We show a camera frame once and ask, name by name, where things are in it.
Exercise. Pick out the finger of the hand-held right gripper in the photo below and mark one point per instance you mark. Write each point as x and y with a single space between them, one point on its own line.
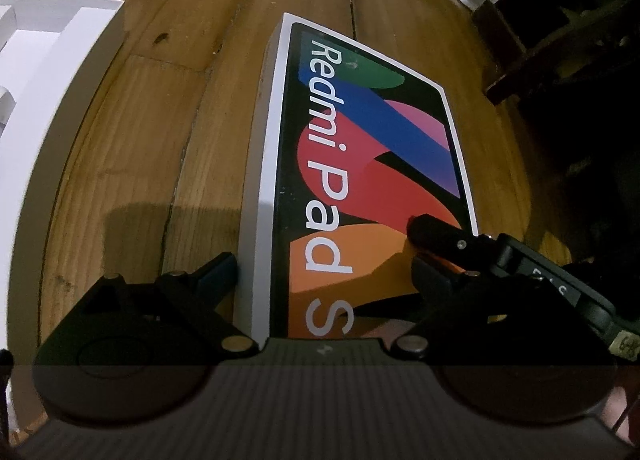
440 237

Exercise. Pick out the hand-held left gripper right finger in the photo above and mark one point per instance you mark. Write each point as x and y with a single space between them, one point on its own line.
430 285

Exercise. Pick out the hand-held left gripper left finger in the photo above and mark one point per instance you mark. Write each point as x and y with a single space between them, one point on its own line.
220 274

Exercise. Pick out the Redmi Pad SE box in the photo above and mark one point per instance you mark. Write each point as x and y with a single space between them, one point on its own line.
350 149

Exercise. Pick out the white box tray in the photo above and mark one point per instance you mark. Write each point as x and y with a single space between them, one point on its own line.
50 89

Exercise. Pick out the dark wooden table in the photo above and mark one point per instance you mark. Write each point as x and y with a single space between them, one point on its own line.
550 39

